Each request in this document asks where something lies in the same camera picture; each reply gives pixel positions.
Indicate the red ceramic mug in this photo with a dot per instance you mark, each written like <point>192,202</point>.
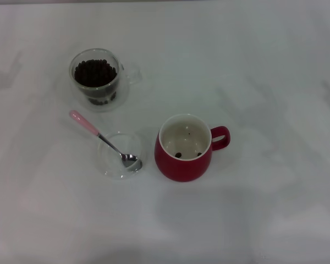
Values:
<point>178,167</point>

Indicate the coffee beans pile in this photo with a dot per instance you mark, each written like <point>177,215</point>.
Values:
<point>94,72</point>

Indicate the clear glass saucer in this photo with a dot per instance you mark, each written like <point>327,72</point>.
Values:
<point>112,167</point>

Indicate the double-wall glass cup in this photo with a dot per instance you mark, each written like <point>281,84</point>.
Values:
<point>129,74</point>

